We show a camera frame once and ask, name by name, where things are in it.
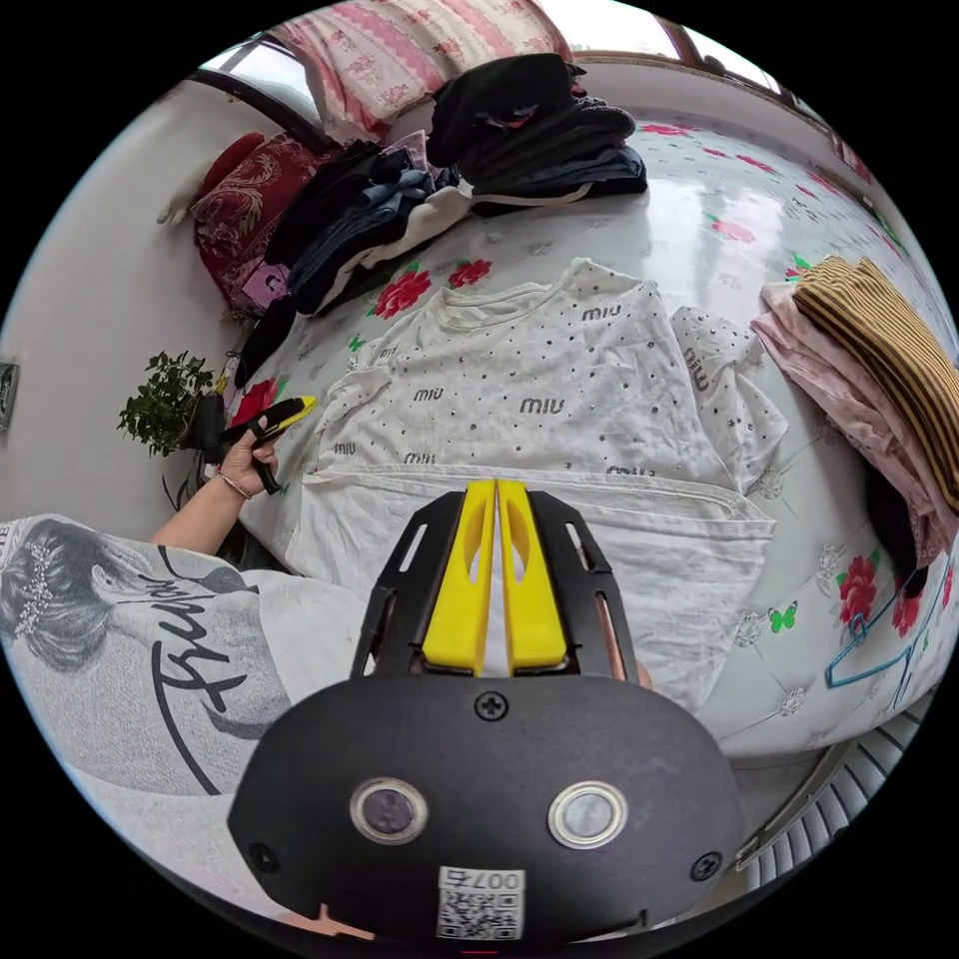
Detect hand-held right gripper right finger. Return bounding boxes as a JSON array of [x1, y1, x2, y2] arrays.
[[496, 479, 575, 676]]

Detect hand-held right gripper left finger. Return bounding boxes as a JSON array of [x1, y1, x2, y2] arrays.
[[421, 479, 497, 678]]

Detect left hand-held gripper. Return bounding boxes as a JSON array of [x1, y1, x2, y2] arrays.
[[197, 395, 320, 497]]

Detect white studded short sleeve shirt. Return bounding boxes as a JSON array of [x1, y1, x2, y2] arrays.
[[284, 257, 789, 714]]

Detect person's left forearm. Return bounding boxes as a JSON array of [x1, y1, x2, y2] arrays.
[[148, 472, 253, 557]]

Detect person's left hand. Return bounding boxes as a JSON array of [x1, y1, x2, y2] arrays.
[[218, 430, 280, 500]]

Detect green potted plant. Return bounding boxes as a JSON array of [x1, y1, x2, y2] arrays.
[[115, 350, 220, 460]]

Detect red patterned cushion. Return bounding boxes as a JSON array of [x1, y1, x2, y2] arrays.
[[190, 131, 336, 319]]

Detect person's body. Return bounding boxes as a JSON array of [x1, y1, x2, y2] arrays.
[[0, 511, 376, 939]]

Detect blue clothes hanger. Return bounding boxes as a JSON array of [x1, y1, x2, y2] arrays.
[[823, 552, 954, 692]]

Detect dark pile of clothes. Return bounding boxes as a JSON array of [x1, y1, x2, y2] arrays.
[[235, 52, 650, 388]]

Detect pink patterned pillow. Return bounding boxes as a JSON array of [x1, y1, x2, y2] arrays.
[[268, 0, 579, 145]]

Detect pink and striped pile of clothes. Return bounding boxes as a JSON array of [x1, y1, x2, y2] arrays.
[[751, 254, 959, 600]]

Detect bed with floral sheet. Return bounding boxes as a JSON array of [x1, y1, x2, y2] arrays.
[[224, 56, 959, 759]]

